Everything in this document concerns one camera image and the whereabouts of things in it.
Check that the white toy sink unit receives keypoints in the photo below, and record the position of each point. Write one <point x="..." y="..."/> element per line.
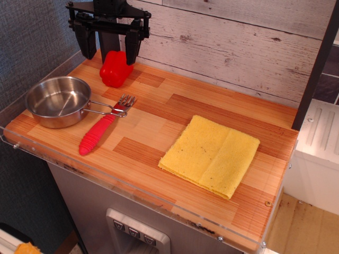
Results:
<point x="312" y="175"/>

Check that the red toy bell pepper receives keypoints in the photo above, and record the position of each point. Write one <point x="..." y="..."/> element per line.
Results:
<point x="115" y="70"/>

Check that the dark right support post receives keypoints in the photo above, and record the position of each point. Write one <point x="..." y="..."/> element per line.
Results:
<point x="317" y="69"/>

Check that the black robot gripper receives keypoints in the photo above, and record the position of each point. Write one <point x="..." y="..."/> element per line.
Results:
<point x="117" y="17"/>

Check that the yellow object bottom left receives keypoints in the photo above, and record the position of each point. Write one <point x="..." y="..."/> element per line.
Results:
<point x="27" y="248"/>

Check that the dark left support post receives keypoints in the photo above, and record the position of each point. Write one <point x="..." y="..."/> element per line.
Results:
<point x="108" y="42"/>

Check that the yellow towel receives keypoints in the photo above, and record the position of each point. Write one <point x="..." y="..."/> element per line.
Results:
<point x="211" y="156"/>

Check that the grey water dispenser panel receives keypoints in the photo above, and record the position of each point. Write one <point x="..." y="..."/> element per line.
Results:
<point x="131" y="236"/>

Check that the fork with red handle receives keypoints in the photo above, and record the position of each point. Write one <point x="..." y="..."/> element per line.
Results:
<point x="93" y="136"/>

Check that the silver toy fridge cabinet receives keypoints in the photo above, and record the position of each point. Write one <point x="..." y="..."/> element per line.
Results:
<point x="88" y="202"/>

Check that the small stainless steel pan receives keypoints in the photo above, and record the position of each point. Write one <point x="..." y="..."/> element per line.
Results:
<point x="60" y="102"/>

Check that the dark support post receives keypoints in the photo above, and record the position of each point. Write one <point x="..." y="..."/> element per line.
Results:
<point x="317" y="69"/>
<point x="108" y="42"/>

